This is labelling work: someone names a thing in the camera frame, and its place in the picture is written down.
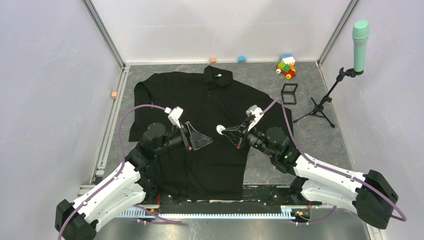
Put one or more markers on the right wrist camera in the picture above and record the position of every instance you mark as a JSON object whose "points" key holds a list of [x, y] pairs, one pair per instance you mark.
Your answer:
{"points": [[254, 113]]}

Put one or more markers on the black shirt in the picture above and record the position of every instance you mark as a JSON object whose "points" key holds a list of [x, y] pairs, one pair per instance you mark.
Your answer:
{"points": [[208, 99]]}

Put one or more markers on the black brooch display box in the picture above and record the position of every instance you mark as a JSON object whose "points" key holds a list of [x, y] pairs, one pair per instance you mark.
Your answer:
{"points": [[288, 93]]}

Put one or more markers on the round silver brooch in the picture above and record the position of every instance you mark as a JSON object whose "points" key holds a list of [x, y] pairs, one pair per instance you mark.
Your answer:
{"points": [[220, 129]]}

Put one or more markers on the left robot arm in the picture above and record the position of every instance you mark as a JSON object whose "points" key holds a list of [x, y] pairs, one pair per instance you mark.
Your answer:
{"points": [[127, 185]]}

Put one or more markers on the white toothed rail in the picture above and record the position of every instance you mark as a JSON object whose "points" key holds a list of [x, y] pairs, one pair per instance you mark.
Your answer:
{"points": [[134, 212]]}

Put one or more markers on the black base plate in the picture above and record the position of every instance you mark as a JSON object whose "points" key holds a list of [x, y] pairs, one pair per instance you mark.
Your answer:
{"points": [[255, 199]]}

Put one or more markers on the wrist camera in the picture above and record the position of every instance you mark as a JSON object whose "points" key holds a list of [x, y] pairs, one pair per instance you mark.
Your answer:
{"points": [[174, 116], [254, 113]]}

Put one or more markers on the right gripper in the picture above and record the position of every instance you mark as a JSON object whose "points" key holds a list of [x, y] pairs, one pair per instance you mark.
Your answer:
{"points": [[243, 128]]}

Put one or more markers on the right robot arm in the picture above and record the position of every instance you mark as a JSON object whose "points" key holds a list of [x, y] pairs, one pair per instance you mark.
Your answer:
{"points": [[369, 195]]}

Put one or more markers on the wooden cube at left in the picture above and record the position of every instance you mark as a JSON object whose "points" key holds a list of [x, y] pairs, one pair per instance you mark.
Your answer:
{"points": [[114, 95]]}

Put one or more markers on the colourful toy block car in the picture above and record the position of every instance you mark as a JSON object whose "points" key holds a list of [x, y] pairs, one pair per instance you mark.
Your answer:
{"points": [[286, 66]]}

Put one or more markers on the black tripod microphone stand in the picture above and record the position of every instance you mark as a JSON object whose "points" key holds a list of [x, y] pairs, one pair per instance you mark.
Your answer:
{"points": [[318, 108]]}

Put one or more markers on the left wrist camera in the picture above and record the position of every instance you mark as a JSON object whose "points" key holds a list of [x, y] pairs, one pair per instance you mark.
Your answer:
{"points": [[174, 116]]}

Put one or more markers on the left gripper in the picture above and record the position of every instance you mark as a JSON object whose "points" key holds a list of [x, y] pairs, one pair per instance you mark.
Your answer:
{"points": [[190, 135]]}

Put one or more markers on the blue cap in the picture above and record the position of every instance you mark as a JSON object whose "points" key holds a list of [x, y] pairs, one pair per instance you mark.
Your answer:
{"points": [[241, 59]]}

